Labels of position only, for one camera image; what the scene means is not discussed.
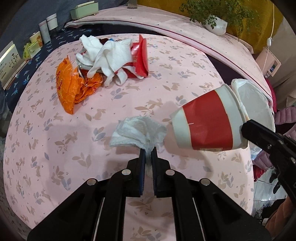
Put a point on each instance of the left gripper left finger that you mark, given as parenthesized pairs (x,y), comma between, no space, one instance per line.
(135,184)

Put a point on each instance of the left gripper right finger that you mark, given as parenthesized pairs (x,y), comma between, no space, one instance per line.
(160,180)

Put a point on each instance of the white tissue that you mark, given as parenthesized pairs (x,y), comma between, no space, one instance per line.
(139,131)

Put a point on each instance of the red white paper cup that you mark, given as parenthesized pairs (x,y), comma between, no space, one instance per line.
(211,122)

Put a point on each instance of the orange snack wrapper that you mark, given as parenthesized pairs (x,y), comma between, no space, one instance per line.
(72,88)

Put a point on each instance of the red snack bag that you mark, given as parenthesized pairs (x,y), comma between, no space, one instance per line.
(138,67)

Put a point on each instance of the white cloth towel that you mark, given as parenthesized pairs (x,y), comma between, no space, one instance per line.
(109,58)

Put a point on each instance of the white lined trash bin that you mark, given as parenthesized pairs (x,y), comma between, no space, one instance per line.
(243,101)

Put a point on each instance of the pink puffer jacket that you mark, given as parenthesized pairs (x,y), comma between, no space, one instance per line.
(278,146)

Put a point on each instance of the red cloth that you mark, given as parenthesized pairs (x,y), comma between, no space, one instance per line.
(273,95)

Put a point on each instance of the pink water dispenser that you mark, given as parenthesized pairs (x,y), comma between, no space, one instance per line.
(268,63)

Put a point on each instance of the pink bunny tablecloth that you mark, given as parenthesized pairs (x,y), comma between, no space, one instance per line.
(50,153)

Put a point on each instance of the potted green plant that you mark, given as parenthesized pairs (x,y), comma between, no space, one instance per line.
(235,12)

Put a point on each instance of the navy floral cloth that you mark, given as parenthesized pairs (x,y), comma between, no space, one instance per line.
(13,93)

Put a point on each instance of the pink padded mat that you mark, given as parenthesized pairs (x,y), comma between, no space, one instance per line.
(226,48)

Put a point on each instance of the small green box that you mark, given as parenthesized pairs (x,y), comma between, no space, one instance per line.
(30,50)

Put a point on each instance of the tall white bottle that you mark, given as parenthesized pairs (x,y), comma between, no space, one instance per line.
(44,31)

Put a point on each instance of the mint green tissue box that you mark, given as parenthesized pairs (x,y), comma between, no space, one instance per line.
(85,9)

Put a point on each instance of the white round jar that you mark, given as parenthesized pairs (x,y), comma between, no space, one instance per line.
(52,22)

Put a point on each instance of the white picture frame card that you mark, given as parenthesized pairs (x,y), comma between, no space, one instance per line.
(10,63)

